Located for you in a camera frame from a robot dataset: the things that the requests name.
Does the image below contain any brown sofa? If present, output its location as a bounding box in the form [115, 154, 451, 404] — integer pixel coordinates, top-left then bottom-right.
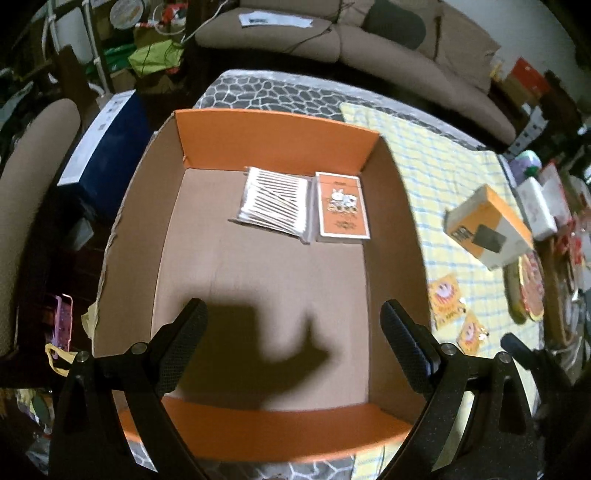
[194, 0, 518, 146]

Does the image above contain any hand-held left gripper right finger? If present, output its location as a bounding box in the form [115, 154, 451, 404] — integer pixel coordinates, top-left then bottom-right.
[379, 299, 541, 480]

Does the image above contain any white pipe rack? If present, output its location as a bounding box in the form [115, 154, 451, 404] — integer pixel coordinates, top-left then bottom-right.
[44, 0, 112, 93]

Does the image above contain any orange card pack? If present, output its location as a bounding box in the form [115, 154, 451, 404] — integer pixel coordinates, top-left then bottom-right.
[313, 172, 371, 243]

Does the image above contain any yellow bag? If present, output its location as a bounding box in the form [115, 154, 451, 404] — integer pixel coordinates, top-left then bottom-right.
[44, 344, 79, 377]

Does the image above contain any round tin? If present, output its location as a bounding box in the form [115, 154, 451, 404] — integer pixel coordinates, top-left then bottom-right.
[110, 0, 146, 29]

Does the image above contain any blue and white box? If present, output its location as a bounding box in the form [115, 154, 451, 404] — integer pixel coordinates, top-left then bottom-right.
[58, 90, 153, 222]

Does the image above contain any brown padded chair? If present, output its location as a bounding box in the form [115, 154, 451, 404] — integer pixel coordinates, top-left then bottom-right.
[0, 98, 81, 361]

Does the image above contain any dark cushion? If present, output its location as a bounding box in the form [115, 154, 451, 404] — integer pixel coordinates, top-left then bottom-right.
[365, 0, 426, 51]

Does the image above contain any cotton swab pack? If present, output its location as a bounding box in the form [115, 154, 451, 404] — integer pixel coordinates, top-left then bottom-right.
[228, 166, 311, 244]

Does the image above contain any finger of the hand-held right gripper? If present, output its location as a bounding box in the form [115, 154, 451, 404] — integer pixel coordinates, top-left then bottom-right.
[501, 333, 539, 367]

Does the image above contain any orange cardboard box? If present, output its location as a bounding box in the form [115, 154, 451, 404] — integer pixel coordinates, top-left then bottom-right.
[90, 108, 432, 462]

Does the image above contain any red box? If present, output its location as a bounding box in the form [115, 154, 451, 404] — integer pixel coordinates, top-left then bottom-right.
[508, 58, 550, 95]

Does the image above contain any instant noodle bowl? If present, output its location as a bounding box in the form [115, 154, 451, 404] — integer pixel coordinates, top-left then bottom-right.
[503, 251, 548, 324]

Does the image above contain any white tissue pack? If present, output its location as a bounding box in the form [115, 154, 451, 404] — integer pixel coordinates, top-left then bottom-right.
[515, 178, 559, 241]

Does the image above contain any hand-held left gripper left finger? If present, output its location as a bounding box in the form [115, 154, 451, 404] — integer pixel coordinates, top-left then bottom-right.
[48, 298, 208, 480]

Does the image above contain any orange sticker packet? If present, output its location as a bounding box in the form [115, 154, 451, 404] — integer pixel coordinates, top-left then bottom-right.
[456, 311, 490, 355]
[427, 273, 465, 329]

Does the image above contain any yellow checked cloth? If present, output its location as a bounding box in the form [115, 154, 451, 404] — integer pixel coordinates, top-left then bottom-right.
[339, 102, 546, 480]

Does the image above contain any orange and white drive box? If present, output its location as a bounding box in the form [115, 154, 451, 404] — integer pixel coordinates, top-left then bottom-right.
[444, 184, 536, 271]

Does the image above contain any brown cushion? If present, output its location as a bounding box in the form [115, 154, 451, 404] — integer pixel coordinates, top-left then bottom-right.
[434, 4, 502, 93]

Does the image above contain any white paper sheet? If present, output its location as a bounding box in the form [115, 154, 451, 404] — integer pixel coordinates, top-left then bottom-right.
[239, 11, 312, 28]

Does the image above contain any green bag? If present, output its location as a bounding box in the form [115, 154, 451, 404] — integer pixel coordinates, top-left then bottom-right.
[128, 39, 185, 77]

